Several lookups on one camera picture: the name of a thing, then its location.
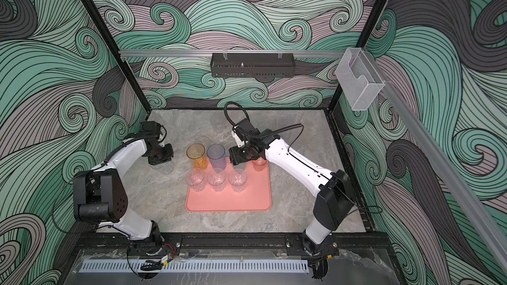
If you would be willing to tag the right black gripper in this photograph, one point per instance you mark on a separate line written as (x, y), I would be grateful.
(236, 157)

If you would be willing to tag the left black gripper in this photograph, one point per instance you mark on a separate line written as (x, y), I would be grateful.
(169, 155)

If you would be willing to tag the blue plastic cup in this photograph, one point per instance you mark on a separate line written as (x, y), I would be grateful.
(216, 154)

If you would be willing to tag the pink short cup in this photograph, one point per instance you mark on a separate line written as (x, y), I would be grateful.
(259, 165)

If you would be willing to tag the clear glass front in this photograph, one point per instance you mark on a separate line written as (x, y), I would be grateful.
(217, 179)

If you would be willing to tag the yellow plastic cup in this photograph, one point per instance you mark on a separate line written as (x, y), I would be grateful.
(197, 154)

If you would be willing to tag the pink tray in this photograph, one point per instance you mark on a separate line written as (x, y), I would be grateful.
(255, 197)

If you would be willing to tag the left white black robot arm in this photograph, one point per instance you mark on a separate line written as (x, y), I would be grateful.
(99, 196)

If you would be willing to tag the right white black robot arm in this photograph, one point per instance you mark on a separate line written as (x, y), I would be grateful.
(330, 189)

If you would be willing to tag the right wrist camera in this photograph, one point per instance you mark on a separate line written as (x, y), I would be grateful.
(244, 131)

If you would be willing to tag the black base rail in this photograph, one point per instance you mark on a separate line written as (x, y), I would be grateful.
(292, 241)

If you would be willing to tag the black perforated wall shelf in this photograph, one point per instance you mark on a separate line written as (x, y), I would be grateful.
(252, 65)

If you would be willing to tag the aluminium rail back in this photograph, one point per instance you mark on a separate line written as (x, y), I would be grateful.
(145, 53)

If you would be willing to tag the aluminium rail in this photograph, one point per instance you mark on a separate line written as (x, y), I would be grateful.
(145, 53)
(487, 228)

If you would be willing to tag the white slotted cable duct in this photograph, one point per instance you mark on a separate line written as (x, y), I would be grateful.
(200, 266)

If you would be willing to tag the clear acrylic wall holder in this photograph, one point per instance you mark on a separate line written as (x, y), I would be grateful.
(359, 77)

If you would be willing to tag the aluminium rail right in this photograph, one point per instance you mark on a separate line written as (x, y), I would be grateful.
(487, 228)

